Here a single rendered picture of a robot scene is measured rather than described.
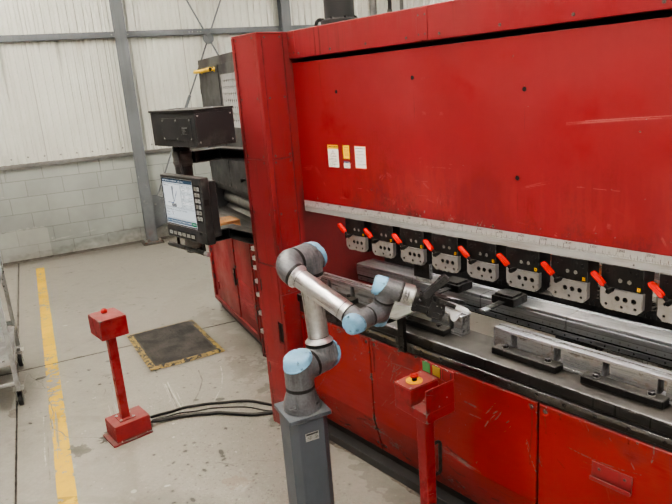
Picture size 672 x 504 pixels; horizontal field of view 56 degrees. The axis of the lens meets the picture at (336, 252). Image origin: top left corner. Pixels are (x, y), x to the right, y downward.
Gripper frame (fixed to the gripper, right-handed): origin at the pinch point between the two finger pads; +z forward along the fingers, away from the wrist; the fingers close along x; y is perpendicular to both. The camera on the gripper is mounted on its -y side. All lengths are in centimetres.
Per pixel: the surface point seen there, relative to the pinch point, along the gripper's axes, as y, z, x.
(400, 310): 21, -19, -59
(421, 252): -6, -17, -67
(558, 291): -12.9, 32.7, -18.1
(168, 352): 154, -172, -256
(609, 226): -41, 36, -2
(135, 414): 152, -150, -139
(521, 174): -51, 6, -24
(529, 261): -19.9, 20.6, -26.1
